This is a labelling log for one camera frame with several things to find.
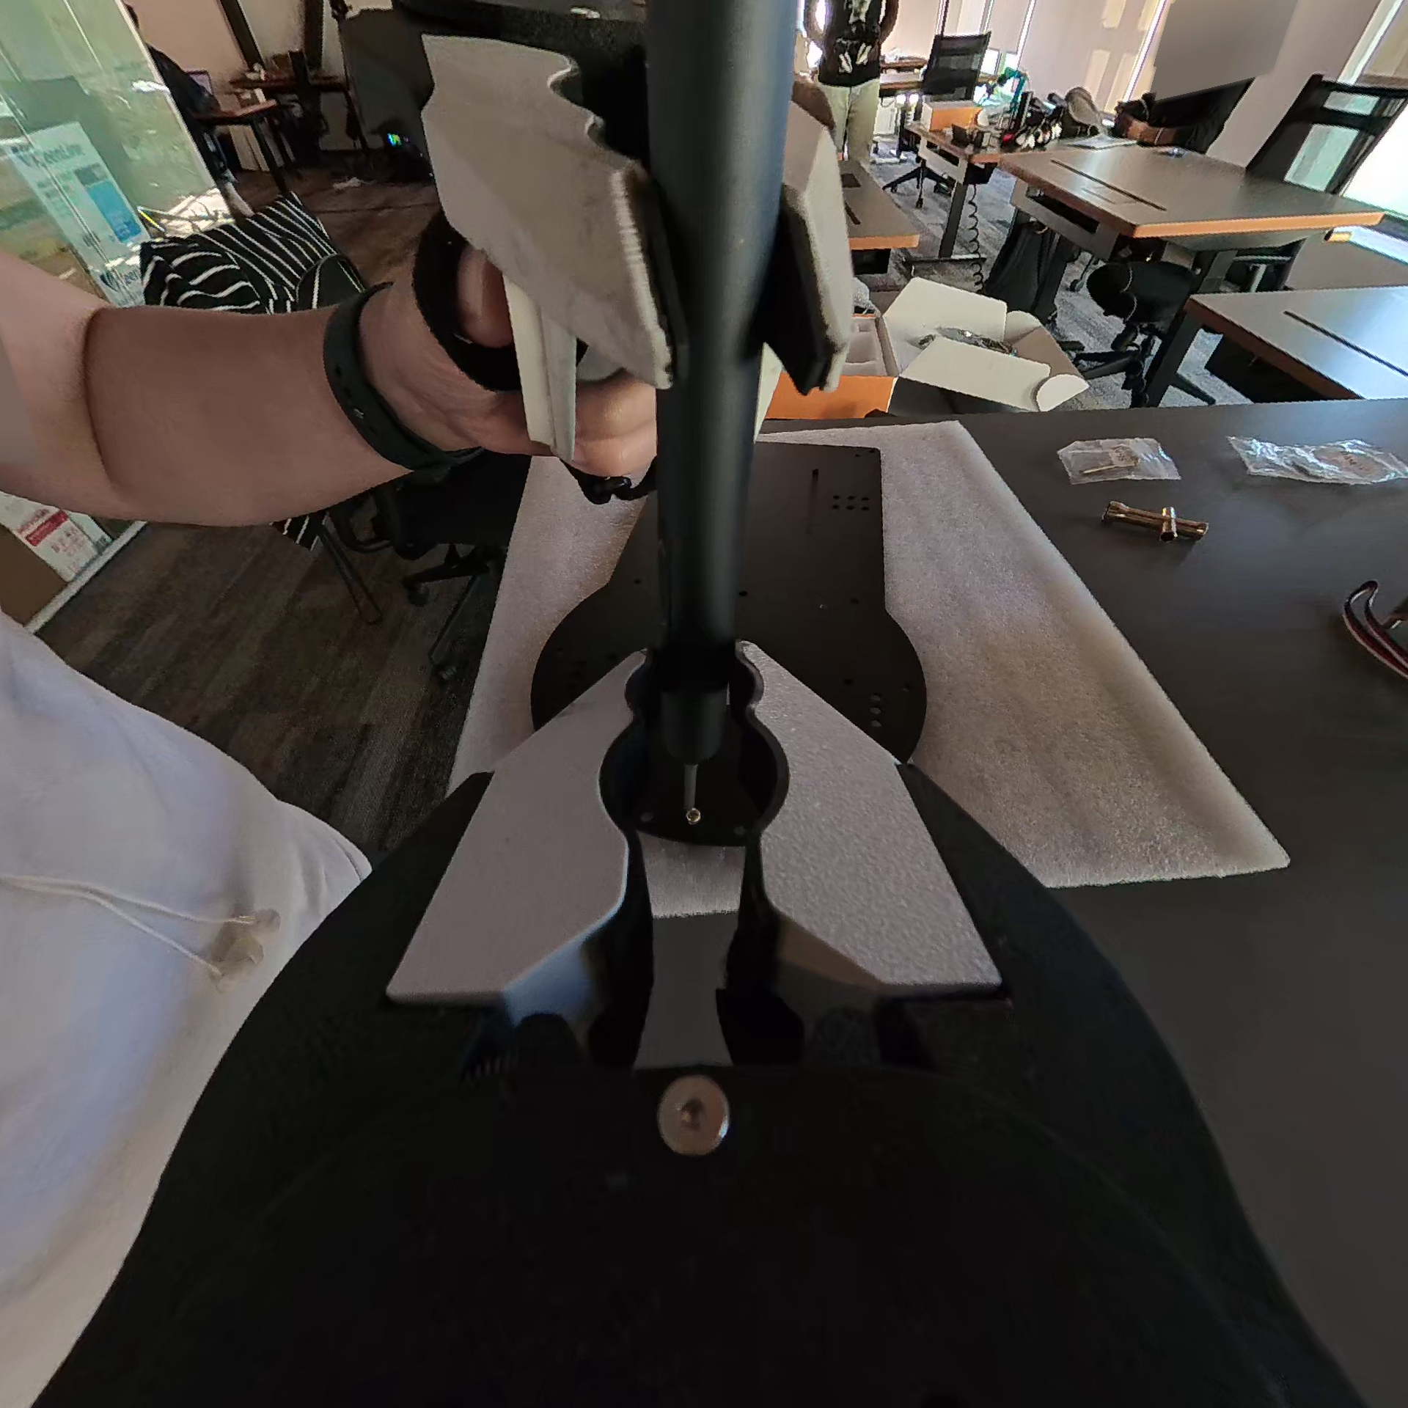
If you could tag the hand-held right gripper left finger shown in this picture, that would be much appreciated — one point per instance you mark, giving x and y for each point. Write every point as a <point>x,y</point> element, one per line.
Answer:
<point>517,881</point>

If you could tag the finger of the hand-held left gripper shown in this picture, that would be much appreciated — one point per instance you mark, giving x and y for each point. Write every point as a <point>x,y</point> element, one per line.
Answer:
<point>539,199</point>
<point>820,242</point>

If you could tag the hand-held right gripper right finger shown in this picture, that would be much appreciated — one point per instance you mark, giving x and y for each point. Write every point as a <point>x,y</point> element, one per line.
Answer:
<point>869,869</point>

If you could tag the black metal pole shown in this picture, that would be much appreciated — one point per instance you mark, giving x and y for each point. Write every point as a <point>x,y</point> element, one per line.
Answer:
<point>715,331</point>

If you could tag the black metal chassis plate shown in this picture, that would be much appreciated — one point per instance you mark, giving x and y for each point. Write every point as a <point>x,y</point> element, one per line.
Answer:
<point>814,616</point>

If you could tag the teal toy robot arm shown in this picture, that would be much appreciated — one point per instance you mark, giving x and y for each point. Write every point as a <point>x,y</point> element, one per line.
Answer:
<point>1013,100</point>

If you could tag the person's left forearm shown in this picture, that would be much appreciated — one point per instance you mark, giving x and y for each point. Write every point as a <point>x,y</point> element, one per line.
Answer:
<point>198,408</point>

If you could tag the wooden edged office desk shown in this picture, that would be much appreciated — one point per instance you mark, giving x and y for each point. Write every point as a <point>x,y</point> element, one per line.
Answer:
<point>1189,199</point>
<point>946,143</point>
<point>881,215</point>
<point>1310,348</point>

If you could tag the dark desk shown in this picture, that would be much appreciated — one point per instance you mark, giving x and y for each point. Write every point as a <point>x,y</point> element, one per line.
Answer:
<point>1211,990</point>

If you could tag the person's left hand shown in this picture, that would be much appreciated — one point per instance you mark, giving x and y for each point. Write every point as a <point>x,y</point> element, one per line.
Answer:
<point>440,408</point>

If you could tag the dark computer case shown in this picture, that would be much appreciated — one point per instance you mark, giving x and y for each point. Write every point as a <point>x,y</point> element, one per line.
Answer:
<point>384,88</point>

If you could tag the black wrist band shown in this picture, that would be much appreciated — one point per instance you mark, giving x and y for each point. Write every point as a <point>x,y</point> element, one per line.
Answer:
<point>358,385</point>

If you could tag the open white cardboard box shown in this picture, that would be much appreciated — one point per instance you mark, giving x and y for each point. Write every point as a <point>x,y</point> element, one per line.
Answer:
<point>968,363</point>

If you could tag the black office chair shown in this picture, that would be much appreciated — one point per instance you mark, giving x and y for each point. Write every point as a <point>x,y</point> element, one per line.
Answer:
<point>430,529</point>
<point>1326,121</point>
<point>1144,302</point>
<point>954,66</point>

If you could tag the white foam sheet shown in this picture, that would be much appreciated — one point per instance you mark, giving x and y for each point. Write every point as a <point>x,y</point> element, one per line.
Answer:
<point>1045,715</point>

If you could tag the black white striped cloth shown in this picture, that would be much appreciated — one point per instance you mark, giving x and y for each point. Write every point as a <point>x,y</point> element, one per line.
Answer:
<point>237,259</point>

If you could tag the small clear plastic bag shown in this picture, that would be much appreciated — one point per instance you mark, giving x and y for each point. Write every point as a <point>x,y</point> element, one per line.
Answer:
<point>1315,460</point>
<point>1117,460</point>

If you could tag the person's white hoodie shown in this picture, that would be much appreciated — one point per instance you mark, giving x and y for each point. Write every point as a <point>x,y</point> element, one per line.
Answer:
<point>110,825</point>

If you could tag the small metal screws bundle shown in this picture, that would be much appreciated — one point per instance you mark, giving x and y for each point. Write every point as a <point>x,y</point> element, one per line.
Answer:
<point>1156,517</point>

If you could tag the blue white poster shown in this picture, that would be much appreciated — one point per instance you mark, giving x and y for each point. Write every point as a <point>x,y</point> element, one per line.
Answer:
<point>94,209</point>

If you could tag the red white sign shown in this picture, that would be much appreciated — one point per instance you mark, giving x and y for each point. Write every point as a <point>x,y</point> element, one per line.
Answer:
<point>49,534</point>

